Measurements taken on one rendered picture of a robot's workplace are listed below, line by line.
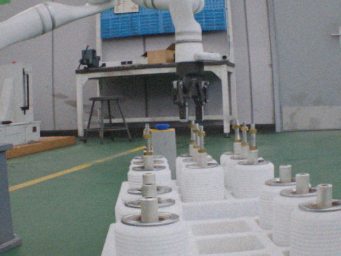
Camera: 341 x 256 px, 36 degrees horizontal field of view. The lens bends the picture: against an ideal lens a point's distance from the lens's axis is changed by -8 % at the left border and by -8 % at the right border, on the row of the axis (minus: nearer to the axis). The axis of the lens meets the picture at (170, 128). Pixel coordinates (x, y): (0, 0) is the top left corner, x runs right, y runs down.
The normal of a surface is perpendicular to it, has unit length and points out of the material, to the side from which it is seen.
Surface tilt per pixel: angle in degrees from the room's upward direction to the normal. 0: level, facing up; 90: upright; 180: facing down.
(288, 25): 90
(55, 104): 90
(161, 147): 90
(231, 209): 90
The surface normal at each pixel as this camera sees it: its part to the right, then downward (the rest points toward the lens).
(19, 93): -0.24, 0.06
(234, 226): 0.04, 0.05
